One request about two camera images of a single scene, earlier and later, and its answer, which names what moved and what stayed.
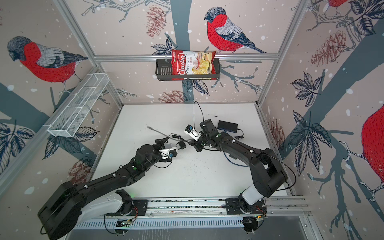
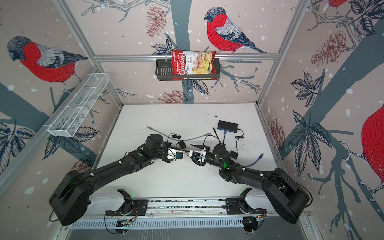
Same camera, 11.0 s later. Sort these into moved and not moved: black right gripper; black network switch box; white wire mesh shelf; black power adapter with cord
Moved: black right gripper
Not moved: black power adapter with cord; black network switch box; white wire mesh shelf
